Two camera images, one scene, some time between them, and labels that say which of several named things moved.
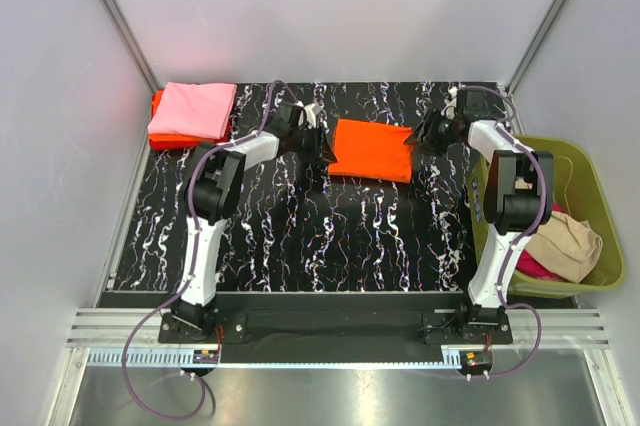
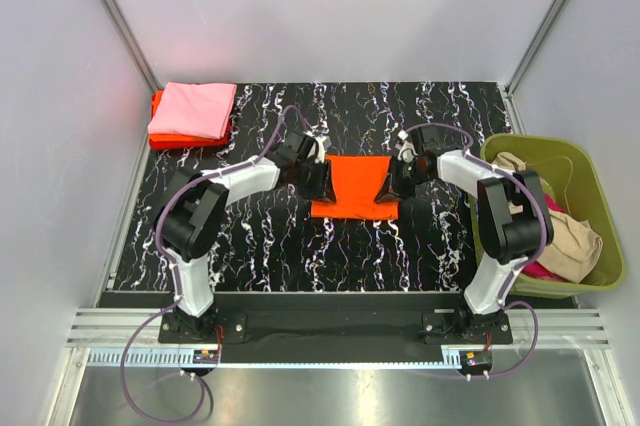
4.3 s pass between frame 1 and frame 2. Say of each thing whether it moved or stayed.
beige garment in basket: stayed
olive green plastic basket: stayed
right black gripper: moved
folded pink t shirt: stayed
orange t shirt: moved
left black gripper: moved
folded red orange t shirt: stayed
